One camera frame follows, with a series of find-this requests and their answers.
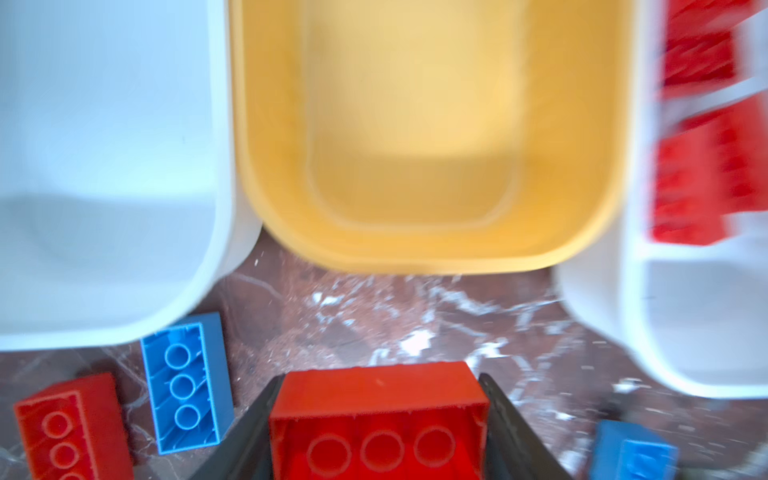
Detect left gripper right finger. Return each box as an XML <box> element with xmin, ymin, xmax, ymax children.
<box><xmin>478</xmin><ymin>373</ymin><xmax>573</xmax><ymax>480</ymax></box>

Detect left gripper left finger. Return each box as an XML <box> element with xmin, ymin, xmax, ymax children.
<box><xmin>191</xmin><ymin>375</ymin><xmax>285</xmax><ymax>480</ymax></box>

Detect blue lego brick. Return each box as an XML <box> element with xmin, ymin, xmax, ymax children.
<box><xmin>140</xmin><ymin>313</ymin><xmax>235</xmax><ymax>455</ymax></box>
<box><xmin>589</xmin><ymin>420</ymin><xmax>678</xmax><ymax>480</ymax></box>

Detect red lego brick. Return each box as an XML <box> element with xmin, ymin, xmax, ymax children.
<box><xmin>269</xmin><ymin>362</ymin><xmax>490</xmax><ymax>479</ymax></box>
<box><xmin>650</xmin><ymin>94</ymin><xmax>767</xmax><ymax>246</ymax></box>
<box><xmin>662</xmin><ymin>0</ymin><xmax>761</xmax><ymax>99</ymax></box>
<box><xmin>14</xmin><ymin>373</ymin><xmax>134</xmax><ymax>479</ymax></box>

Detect right white container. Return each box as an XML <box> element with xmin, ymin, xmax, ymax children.
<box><xmin>553</xmin><ymin>1</ymin><xmax>767</xmax><ymax>399</ymax></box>

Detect white container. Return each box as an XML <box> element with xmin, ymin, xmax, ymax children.
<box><xmin>1</xmin><ymin>1</ymin><xmax>261</xmax><ymax>351</ymax></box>
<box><xmin>553</xmin><ymin>1</ymin><xmax>767</xmax><ymax>399</ymax></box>

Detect left white container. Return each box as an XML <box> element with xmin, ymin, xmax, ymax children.
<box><xmin>1</xmin><ymin>1</ymin><xmax>261</xmax><ymax>351</ymax></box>

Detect yellow container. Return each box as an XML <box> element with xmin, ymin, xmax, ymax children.
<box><xmin>229</xmin><ymin>1</ymin><xmax>648</xmax><ymax>275</ymax></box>

